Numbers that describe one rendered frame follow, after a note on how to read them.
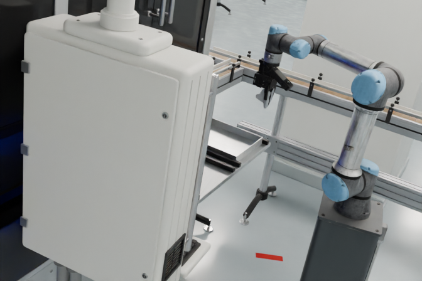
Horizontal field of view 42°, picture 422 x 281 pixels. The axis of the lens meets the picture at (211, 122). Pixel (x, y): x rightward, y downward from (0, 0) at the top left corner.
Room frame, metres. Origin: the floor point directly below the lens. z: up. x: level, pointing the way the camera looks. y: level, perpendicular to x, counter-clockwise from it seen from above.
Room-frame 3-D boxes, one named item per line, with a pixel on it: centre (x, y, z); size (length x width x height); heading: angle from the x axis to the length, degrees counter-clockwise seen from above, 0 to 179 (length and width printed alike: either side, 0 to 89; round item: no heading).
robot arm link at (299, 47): (2.18, -0.29, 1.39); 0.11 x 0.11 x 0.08; 45
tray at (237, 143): (2.25, -0.04, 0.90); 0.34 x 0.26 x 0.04; 63
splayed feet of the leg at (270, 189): (3.13, -0.41, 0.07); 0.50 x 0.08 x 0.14; 154
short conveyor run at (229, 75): (2.89, 0.06, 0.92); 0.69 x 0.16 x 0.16; 154
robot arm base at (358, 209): (2.00, -0.64, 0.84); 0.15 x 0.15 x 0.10
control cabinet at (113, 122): (1.39, 0.27, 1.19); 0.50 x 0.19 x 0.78; 68
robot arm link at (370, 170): (1.99, -0.64, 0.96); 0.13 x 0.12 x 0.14; 135
